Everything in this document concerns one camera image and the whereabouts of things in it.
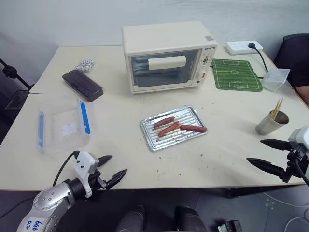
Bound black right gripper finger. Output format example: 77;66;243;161
246;157;287;180
259;138;295;153

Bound cream toaster oven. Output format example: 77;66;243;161
121;21;219;95

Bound clear plastic box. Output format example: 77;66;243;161
261;68;291;93

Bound white floor cable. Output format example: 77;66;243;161
286;214;309;232
262;191;309;209

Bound stainless steel cup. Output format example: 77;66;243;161
255;111;290;136

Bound dark flat tray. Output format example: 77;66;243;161
4;89;30;111

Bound green football pitch mat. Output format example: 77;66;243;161
211;58;264;92

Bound white power strip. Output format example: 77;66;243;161
224;40;265;55

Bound black office chair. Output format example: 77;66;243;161
273;33;309;88

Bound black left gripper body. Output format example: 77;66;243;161
87;170;111;199

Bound wooden chopsticks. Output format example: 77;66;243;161
274;97;284;119
270;103;280;120

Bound black tripod stand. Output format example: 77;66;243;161
0;57;35;90

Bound clear container with blue clips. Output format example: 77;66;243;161
37;95;92;156

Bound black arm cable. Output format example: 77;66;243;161
291;154;309;187
52;150;81;187

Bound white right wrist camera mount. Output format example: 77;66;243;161
288;125;309;153

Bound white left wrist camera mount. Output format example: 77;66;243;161
73;151;100;198

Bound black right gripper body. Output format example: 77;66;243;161
280;147;307;184

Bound ribbed metal baking tray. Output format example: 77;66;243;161
139;105;209;152

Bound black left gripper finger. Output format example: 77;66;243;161
97;155;113;168
104;168;128;190

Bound black plug with cable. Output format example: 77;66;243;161
248;42;269;79

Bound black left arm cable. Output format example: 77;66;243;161
52;150;81;187

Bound red-brown sausage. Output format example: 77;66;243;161
157;121;181;137
153;116;176;129
179;124;209;133

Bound dark rounded shape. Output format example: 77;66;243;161
115;204;146;232
174;205;206;232

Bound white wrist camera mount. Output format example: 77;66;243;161
288;125;309;153
73;151;100;198

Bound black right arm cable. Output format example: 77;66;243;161
291;154;309;187

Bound black oblong case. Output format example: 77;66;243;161
62;69;105;103

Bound dark metal clamp block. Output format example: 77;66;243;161
217;219;243;232

